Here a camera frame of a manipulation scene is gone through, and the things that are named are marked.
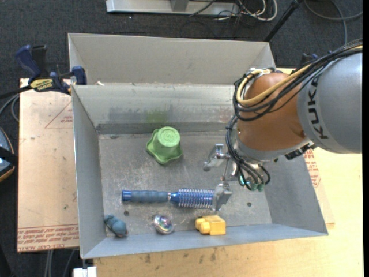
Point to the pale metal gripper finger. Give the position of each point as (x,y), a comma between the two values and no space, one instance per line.
(212,160)
(222,196)

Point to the yellow toy block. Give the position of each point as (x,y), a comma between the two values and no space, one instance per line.
(213,226)

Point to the green plastic cup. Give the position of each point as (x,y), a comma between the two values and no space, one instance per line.
(165,144)

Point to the shiny iridescent round top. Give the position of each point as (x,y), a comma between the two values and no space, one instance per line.
(163,224)

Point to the blue-grey toy animal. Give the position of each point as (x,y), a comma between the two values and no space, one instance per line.
(116,226)

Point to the grey metal bin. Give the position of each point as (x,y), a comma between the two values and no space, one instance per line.
(161,62)

